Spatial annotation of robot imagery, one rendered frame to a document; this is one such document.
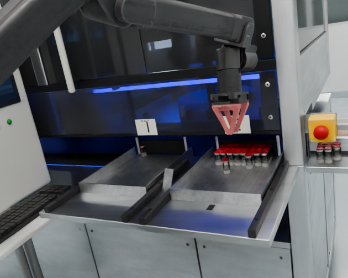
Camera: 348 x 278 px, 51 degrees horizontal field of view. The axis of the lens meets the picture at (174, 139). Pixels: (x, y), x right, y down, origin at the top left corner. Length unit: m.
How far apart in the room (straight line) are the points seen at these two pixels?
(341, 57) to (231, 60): 4.89
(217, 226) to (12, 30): 0.62
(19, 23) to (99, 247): 1.37
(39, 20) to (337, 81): 5.43
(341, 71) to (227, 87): 4.92
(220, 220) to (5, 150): 0.89
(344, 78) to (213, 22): 5.05
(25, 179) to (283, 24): 1.10
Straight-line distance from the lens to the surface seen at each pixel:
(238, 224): 0.89
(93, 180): 1.28
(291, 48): 1.08
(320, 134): 1.09
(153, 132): 1.30
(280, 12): 1.08
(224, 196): 0.97
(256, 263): 1.40
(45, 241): 2.00
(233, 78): 0.87
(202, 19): 0.74
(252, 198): 0.95
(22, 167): 1.54
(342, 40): 5.69
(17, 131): 1.53
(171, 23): 0.67
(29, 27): 0.51
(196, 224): 0.91
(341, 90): 5.80
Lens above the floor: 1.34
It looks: 17 degrees down
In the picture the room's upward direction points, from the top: 10 degrees counter-clockwise
